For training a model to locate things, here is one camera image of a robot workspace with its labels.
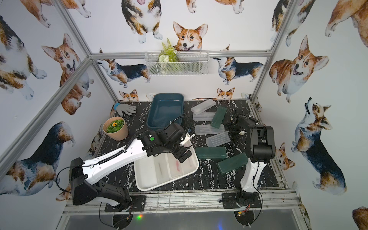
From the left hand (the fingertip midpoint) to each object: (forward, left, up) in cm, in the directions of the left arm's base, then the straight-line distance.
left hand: (187, 146), depth 73 cm
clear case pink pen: (-4, +8, -17) cm, 20 cm away
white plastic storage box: (-4, +14, -18) cm, 23 cm away
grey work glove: (+44, +54, -19) cm, 72 cm away
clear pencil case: (-3, -1, -18) cm, 18 cm away
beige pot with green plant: (+18, +45, -9) cm, 49 cm away
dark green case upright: (+31, -23, -16) cm, 42 cm away
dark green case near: (-2, -27, -19) cm, 33 cm away
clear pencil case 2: (+42, -9, -19) cm, 47 cm away
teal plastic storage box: (+45, +19, -21) cm, 53 cm away
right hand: (+19, -25, -17) cm, 36 cm away
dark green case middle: (+4, -14, -18) cm, 23 cm away
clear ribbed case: (+14, -20, -19) cm, 31 cm away
